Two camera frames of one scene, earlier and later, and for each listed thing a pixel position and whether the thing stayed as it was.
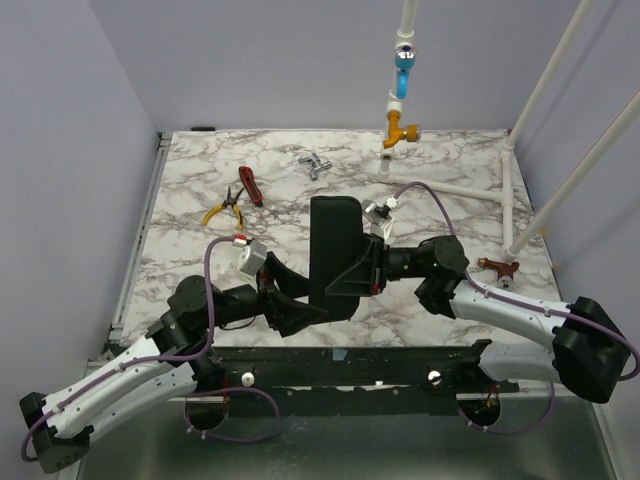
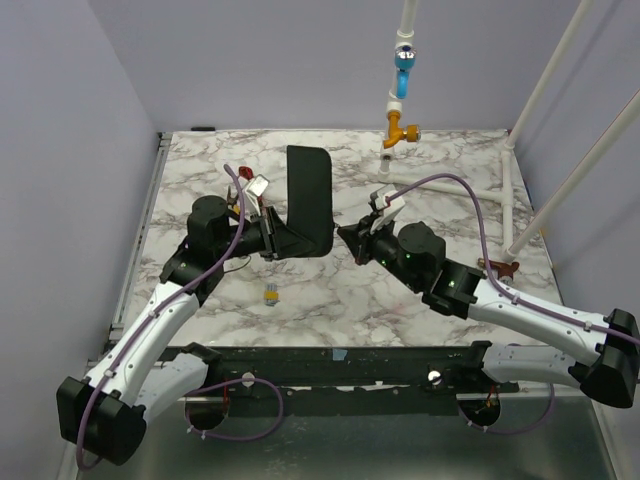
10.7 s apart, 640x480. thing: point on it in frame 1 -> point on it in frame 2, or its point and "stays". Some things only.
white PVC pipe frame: (405, 38) stays
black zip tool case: (335, 228) -> (309, 227)
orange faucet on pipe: (397, 133) stays
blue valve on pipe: (405, 59) stays
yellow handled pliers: (229, 202) stays
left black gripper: (284, 312) -> (286, 241)
